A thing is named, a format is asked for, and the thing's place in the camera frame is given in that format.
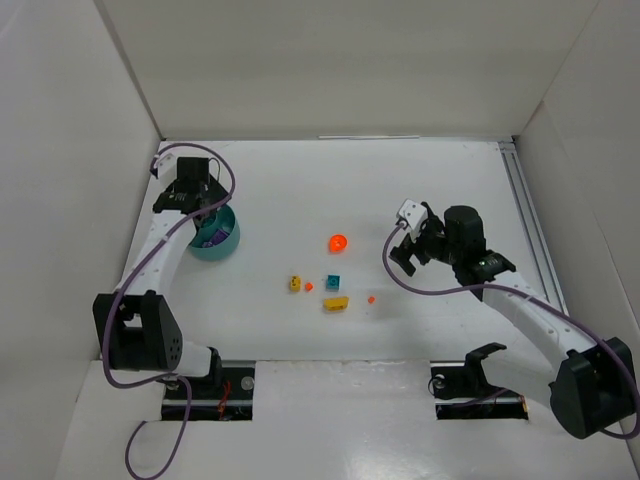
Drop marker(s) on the teal square lego brick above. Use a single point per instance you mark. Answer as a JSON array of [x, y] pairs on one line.
[[333, 282]]

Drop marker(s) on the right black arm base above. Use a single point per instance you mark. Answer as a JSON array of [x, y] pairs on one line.
[[462, 392]]

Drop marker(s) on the orange round lego piece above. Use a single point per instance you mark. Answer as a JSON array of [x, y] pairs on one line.
[[337, 243]]

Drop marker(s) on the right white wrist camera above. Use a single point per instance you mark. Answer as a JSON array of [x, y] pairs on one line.
[[410, 217]]

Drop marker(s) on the teal divided round container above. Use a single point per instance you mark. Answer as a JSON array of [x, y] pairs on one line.
[[225, 219]]

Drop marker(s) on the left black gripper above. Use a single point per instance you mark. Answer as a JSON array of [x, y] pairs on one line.
[[210, 206]]

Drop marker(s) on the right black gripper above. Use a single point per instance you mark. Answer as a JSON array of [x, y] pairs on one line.
[[416, 245]]

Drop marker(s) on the yellow face lego brick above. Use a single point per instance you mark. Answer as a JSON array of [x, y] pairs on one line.
[[295, 283]]

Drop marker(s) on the aluminium rail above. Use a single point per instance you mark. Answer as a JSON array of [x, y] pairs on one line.
[[544, 267]]

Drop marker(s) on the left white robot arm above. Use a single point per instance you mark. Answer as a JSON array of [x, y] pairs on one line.
[[135, 324]]

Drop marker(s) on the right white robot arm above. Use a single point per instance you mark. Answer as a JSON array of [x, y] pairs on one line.
[[589, 384]]

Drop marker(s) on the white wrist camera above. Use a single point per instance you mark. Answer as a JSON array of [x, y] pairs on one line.
[[165, 167], [410, 217]]

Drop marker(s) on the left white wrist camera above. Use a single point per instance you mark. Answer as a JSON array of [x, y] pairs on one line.
[[165, 167]]

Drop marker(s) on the yellow curved lego brick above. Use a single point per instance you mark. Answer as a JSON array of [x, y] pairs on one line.
[[336, 304]]

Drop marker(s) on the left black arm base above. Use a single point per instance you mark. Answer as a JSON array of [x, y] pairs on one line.
[[220, 391]]

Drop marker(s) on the purple curved lego brick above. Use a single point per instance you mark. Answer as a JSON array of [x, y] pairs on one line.
[[219, 236]]

